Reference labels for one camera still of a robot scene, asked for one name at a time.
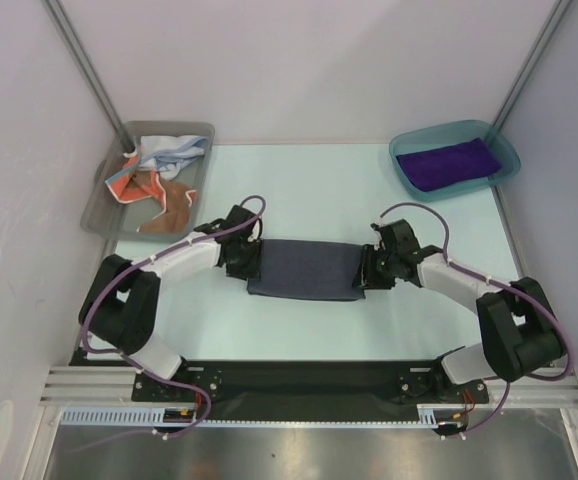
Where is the dark blue-grey towel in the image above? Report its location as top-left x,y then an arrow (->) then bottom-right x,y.
247,239 -> 365,302

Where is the purple microfiber towel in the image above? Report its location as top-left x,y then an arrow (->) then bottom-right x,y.
396,138 -> 502,192

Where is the orange towel with teal trim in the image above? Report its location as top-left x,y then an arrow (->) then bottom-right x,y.
105,154 -> 166,207

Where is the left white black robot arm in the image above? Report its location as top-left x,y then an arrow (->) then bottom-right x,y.
78,204 -> 263,400

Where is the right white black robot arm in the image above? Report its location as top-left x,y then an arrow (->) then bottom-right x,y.
354,220 -> 571,402

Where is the brown towel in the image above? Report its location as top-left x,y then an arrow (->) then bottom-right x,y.
131,171 -> 197,234

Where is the teal transparent plastic tray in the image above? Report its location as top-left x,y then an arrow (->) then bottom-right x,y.
389,120 -> 521,202

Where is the light blue towel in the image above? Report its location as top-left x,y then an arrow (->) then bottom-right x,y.
137,135 -> 208,181

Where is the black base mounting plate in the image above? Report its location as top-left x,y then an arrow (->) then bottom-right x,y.
131,358 -> 491,405

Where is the grey plastic bin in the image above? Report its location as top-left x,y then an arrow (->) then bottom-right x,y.
80,120 -> 215,242

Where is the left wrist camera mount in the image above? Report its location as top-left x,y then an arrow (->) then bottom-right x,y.
247,219 -> 263,243

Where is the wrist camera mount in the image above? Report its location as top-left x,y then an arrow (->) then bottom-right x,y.
370,219 -> 392,250
247,219 -> 263,243

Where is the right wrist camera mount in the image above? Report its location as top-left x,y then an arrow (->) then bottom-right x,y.
370,219 -> 392,250

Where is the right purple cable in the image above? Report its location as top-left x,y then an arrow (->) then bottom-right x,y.
378,201 -> 578,441

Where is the purple cable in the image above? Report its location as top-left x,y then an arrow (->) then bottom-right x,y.
68,194 -> 268,446
378,201 -> 578,441

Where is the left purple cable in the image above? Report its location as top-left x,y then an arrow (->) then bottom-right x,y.
68,194 -> 268,446

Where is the left aluminium corner post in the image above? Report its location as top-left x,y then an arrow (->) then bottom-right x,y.
41,0 -> 128,138

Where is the aluminium corner post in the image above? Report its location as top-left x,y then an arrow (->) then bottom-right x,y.
493,0 -> 576,130
41,0 -> 128,138

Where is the right aluminium corner post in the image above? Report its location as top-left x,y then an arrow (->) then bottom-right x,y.
493,0 -> 576,130

